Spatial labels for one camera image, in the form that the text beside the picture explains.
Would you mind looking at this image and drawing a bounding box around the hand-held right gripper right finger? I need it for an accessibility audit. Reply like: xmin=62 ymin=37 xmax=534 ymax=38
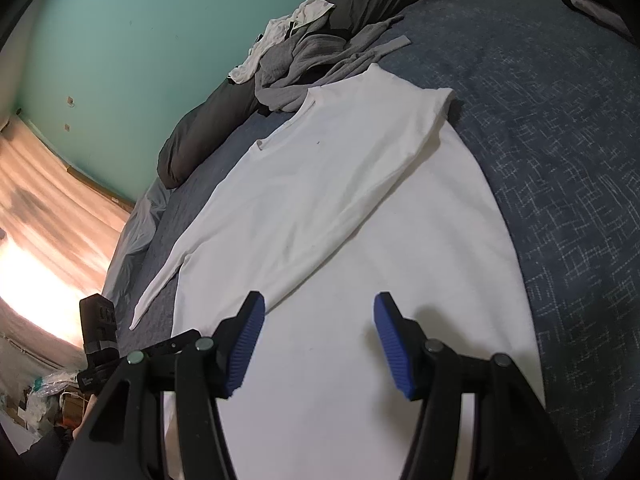
xmin=373 ymin=291 xmax=583 ymax=480

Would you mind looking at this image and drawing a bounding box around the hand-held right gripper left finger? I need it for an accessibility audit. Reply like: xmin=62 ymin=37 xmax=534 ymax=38
xmin=56 ymin=291 xmax=266 ymax=480

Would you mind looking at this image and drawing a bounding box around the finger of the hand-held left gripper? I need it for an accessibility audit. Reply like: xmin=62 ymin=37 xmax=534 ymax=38
xmin=147 ymin=329 xmax=201 ymax=356

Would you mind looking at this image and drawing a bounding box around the person's left hand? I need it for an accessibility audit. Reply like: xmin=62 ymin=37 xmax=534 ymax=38
xmin=74 ymin=394 xmax=103 ymax=441

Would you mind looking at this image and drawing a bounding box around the light blue bed sheet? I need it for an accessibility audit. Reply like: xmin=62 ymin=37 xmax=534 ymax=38
xmin=100 ymin=180 xmax=173 ymax=306

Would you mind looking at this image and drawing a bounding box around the white long-sleeve shirt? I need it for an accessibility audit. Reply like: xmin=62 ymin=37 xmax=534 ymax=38
xmin=129 ymin=63 xmax=546 ymax=480

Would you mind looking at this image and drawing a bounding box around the black and grey garment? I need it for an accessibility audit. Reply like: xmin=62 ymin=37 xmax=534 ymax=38
xmin=557 ymin=0 xmax=640 ymax=43

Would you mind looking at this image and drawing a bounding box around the blue speckled bedspread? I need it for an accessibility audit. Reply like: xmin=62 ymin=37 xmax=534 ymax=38
xmin=100 ymin=0 xmax=640 ymax=480

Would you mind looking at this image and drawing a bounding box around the pile of plastic bags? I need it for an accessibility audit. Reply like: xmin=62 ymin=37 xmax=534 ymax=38
xmin=0 ymin=360 xmax=83 ymax=436

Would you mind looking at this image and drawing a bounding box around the peach window curtain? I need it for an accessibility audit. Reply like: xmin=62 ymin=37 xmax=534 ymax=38
xmin=0 ymin=115 xmax=131 ymax=371

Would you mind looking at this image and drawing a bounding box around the grey knit garment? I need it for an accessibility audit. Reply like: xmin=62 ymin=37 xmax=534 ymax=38
xmin=254 ymin=15 xmax=412 ymax=113

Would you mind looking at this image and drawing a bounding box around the white printed garment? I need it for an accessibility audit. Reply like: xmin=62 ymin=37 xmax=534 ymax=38
xmin=227 ymin=0 xmax=336 ymax=85

